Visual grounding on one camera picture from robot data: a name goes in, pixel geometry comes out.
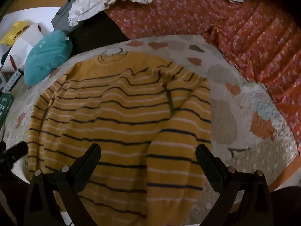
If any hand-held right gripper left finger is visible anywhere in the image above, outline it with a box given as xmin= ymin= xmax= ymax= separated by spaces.
xmin=24 ymin=143 xmax=102 ymax=226

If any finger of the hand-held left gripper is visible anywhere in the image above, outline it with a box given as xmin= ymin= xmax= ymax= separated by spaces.
xmin=0 ymin=141 xmax=29 ymax=170

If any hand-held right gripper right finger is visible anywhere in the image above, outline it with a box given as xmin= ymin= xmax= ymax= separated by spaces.
xmin=195 ymin=144 xmax=274 ymax=226

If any yellow striped sweater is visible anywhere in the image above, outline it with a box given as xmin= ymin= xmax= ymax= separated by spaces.
xmin=26 ymin=52 xmax=212 ymax=226

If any heart print blanket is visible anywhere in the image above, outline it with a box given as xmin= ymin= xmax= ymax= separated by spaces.
xmin=5 ymin=35 xmax=299 ymax=226

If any green box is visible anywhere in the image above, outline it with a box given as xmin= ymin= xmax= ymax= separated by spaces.
xmin=0 ymin=93 xmax=14 ymax=123

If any white dotted strip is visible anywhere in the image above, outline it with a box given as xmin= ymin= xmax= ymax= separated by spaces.
xmin=1 ymin=69 xmax=24 ymax=94

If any teal cushion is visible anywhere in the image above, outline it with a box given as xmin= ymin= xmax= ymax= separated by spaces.
xmin=24 ymin=30 xmax=73 ymax=86

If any white paper bag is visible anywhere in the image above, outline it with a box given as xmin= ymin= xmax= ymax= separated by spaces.
xmin=0 ymin=24 xmax=46 ymax=73

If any black cloth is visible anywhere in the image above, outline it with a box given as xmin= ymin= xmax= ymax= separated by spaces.
xmin=71 ymin=12 xmax=131 ymax=55

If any yellow plastic bag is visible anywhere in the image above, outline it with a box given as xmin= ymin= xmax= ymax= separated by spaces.
xmin=0 ymin=21 xmax=31 ymax=47

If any white paper sheet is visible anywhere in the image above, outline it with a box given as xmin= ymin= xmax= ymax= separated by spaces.
xmin=2 ymin=6 xmax=63 ymax=32

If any red floral bedsheet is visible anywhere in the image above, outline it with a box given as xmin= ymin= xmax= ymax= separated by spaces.
xmin=105 ymin=0 xmax=301 ymax=156

